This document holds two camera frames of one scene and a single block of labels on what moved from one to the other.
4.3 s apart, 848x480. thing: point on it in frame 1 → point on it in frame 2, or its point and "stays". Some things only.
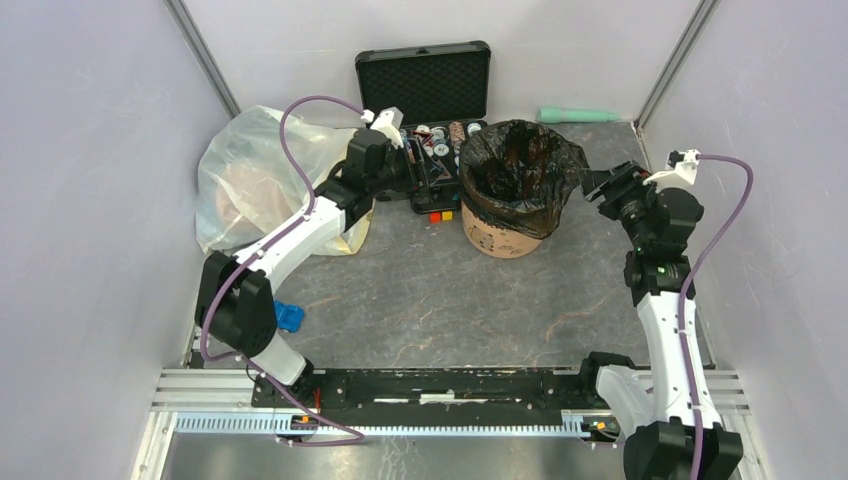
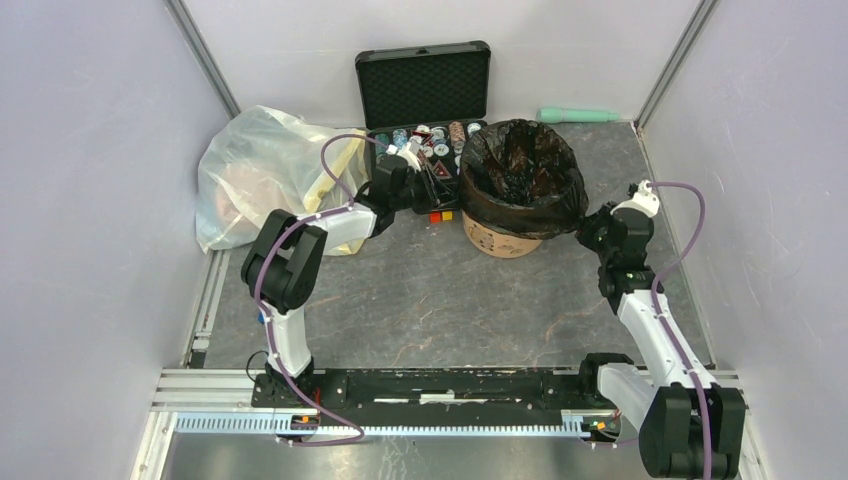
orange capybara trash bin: (493, 241) stays
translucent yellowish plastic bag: (249, 188) stays
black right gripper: (625, 180) → (588, 224)
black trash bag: (519, 177) stays
